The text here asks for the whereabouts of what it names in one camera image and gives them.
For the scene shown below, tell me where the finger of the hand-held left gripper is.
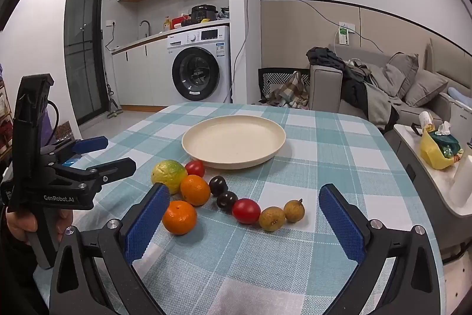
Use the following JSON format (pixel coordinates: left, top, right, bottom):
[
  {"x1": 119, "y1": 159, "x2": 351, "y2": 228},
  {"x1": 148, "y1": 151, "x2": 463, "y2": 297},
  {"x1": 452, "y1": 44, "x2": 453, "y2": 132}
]
[
  {"x1": 48, "y1": 157, "x2": 137, "y2": 195},
  {"x1": 40, "y1": 136, "x2": 109, "y2": 165}
]

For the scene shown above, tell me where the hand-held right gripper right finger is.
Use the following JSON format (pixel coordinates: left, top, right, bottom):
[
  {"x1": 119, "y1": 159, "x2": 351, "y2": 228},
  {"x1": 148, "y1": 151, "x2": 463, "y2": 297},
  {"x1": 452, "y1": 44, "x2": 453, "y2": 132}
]
[{"x1": 318, "y1": 183, "x2": 441, "y2": 315}]

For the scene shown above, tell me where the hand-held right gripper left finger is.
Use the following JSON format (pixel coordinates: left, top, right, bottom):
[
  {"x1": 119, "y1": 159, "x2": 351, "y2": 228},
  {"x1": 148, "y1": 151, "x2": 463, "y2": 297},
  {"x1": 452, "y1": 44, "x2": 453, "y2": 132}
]
[{"x1": 49, "y1": 183, "x2": 174, "y2": 315}]

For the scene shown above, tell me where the orange mandarin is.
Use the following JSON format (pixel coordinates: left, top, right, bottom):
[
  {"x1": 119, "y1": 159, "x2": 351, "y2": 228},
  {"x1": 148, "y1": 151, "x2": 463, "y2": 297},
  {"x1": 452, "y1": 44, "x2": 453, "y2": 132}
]
[
  {"x1": 180, "y1": 175, "x2": 211, "y2": 207},
  {"x1": 162, "y1": 200, "x2": 198, "y2": 235}
]

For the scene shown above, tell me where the stemmed brown longan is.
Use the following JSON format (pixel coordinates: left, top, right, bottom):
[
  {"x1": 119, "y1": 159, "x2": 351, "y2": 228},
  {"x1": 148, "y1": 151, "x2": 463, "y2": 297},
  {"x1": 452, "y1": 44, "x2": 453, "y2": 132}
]
[{"x1": 283, "y1": 198, "x2": 306, "y2": 223}]

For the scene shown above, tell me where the yellow green guava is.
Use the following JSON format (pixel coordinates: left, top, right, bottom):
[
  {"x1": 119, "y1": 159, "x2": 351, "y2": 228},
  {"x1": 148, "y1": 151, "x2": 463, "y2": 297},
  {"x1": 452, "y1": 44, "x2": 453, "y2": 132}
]
[{"x1": 151, "y1": 159, "x2": 188, "y2": 195}]

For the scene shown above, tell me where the large red tomato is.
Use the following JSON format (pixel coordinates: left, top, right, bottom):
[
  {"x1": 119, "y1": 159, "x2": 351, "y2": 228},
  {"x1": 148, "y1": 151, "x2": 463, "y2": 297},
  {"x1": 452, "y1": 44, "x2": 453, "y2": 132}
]
[{"x1": 232, "y1": 198, "x2": 262, "y2": 225}]

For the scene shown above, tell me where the cream round plate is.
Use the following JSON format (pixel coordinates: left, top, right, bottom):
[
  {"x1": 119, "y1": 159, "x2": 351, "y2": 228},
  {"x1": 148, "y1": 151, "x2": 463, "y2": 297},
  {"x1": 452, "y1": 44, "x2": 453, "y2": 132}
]
[{"x1": 182, "y1": 116, "x2": 287, "y2": 170}]

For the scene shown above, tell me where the person's left forearm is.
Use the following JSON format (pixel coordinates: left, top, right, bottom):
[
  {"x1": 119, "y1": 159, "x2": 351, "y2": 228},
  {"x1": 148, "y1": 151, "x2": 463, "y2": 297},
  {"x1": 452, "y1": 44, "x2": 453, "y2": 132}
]
[{"x1": 0, "y1": 226, "x2": 49, "y2": 315}]

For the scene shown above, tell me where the person's left hand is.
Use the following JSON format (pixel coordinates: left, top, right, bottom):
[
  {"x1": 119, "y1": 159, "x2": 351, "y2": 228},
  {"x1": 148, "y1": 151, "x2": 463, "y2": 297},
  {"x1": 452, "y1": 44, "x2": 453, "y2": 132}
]
[{"x1": 5, "y1": 207, "x2": 74, "y2": 245}]

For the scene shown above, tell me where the brown patterned box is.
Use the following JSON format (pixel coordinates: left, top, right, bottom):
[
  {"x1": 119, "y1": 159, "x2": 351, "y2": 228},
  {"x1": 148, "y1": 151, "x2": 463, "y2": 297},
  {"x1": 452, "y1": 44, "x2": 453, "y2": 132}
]
[{"x1": 55, "y1": 121, "x2": 74, "y2": 142}]

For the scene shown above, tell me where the upright floor mop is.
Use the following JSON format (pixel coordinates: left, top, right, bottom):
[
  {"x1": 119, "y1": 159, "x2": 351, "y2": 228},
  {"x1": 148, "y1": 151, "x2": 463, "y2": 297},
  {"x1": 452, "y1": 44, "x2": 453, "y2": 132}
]
[{"x1": 99, "y1": 31, "x2": 124, "y2": 119}]

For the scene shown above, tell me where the purple cloth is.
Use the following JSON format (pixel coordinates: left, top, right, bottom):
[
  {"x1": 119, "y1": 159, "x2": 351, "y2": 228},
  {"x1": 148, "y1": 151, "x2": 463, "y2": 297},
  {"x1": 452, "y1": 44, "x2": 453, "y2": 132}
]
[{"x1": 41, "y1": 105, "x2": 56, "y2": 148}]

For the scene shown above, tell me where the small red tomato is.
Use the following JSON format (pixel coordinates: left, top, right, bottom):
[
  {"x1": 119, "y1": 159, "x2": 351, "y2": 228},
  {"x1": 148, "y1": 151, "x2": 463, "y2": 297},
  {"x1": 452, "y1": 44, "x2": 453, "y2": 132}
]
[{"x1": 184, "y1": 159, "x2": 206, "y2": 178}]

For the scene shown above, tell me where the dark purple plum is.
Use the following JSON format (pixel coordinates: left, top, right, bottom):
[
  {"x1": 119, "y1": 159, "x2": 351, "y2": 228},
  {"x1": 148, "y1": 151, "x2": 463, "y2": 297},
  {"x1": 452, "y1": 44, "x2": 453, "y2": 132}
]
[
  {"x1": 209, "y1": 175, "x2": 228, "y2": 197},
  {"x1": 216, "y1": 191, "x2": 239, "y2": 210}
]

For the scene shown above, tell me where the white kitchen base cabinet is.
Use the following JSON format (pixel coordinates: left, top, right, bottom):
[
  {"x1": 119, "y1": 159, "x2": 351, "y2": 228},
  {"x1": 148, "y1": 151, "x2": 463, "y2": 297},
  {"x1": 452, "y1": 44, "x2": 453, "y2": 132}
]
[{"x1": 111, "y1": 19, "x2": 231, "y2": 107}]

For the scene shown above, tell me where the dark glass door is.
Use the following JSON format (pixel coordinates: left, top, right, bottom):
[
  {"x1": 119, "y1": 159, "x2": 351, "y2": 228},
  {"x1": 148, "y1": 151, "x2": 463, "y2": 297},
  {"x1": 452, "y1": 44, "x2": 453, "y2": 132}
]
[{"x1": 63, "y1": 0, "x2": 111, "y2": 125}]

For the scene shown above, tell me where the white side table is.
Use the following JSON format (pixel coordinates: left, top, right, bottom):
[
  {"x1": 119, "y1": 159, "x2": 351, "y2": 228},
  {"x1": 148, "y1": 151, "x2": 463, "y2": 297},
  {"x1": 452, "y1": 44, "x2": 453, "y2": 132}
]
[{"x1": 383, "y1": 123, "x2": 472, "y2": 264}]

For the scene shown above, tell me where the yellow plastic bag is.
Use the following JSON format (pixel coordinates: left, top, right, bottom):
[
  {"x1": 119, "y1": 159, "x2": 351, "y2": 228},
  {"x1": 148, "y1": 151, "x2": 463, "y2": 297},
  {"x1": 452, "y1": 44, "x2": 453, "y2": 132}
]
[{"x1": 420, "y1": 128, "x2": 464, "y2": 171}]

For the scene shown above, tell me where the white washing machine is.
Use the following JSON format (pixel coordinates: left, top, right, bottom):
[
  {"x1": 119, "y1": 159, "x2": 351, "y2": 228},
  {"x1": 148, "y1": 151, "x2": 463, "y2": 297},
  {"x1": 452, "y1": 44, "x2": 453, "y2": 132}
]
[{"x1": 167, "y1": 25, "x2": 232, "y2": 103}]

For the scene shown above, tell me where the grey garment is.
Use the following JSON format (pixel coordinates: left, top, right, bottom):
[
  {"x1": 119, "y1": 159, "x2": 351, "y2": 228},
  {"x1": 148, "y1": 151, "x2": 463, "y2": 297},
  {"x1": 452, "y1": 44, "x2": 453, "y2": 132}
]
[{"x1": 365, "y1": 73, "x2": 401, "y2": 133}]

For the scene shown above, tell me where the dark jacket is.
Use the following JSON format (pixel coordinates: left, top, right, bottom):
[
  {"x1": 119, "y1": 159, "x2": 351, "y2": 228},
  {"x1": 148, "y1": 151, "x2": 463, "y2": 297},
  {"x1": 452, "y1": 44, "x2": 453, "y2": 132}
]
[{"x1": 306, "y1": 47, "x2": 369, "y2": 116}]

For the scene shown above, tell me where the white yellow bottle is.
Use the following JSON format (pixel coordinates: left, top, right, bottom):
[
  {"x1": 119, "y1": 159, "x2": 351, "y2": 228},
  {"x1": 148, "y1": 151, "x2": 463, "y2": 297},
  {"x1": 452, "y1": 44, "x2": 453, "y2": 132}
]
[{"x1": 418, "y1": 111, "x2": 443, "y2": 133}]

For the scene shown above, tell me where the grey sofa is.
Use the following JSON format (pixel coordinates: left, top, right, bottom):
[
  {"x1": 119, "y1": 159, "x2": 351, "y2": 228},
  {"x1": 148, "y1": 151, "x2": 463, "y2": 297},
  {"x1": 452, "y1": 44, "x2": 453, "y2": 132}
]
[{"x1": 308, "y1": 38, "x2": 472, "y2": 138}]

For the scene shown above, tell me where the plaid blanket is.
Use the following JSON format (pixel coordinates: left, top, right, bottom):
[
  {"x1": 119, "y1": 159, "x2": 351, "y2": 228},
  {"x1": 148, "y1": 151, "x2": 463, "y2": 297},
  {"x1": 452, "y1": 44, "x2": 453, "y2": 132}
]
[{"x1": 263, "y1": 71, "x2": 310, "y2": 107}]

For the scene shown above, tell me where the white air purifier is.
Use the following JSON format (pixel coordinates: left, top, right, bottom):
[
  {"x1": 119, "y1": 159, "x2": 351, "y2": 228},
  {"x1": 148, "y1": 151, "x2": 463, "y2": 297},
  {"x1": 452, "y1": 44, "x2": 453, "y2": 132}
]
[{"x1": 439, "y1": 88, "x2": 472, "y2": 149}]

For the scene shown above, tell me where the grey sofa cushion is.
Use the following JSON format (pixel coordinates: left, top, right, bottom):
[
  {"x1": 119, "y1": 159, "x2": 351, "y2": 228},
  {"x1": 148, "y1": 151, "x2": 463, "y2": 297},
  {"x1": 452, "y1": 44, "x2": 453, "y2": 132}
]
[
  {"x1": 382, "y1": 52, "x2": 420, "y2": 99},
  {"x1": 404, "y1": 69, "x2": 448, "y2": 108}
]

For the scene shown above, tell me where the black patterned rack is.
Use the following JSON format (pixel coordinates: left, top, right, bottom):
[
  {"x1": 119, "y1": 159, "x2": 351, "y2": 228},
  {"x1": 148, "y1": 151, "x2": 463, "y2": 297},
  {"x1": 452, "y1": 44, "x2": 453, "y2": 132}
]
[{"x1": 258, "y1": 68, "x2": 310, "y2": 102}]

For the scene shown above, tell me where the black pressure cooker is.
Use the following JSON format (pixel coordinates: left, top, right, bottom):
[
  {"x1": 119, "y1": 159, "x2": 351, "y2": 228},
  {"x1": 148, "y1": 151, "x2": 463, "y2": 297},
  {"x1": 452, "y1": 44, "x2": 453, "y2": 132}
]
[{"x1": 191, "y1": 5, "x2": 217, "y2": 24}]

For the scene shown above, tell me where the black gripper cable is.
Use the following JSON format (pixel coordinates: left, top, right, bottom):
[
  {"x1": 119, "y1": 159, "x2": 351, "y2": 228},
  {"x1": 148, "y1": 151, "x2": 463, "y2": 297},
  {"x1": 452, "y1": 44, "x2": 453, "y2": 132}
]
[{"x1": 46, "y1": 99, "x2": 60, "y2": 146}]

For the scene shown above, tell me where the grey hanging cable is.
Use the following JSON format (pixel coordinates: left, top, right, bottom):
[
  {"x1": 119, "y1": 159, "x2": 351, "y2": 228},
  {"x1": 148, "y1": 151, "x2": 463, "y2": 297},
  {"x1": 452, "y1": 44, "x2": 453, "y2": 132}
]
[{"x1": 229, "y1": 0, "x2": 252, "y2": 102}]

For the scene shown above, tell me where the white green wall device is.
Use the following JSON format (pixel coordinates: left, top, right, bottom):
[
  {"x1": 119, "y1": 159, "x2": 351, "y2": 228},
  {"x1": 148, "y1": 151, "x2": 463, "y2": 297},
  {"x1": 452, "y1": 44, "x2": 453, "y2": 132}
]
[{"x1": 336, "y1": 25, "x2": 353, "y2": 47}]

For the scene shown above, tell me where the dark wall cable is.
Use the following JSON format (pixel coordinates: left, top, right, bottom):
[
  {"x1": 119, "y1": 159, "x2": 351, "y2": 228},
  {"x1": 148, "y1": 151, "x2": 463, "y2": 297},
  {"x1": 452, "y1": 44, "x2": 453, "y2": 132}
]
[{"x1": 250, "y1": 0, "x2": 384, "y2": 53}]

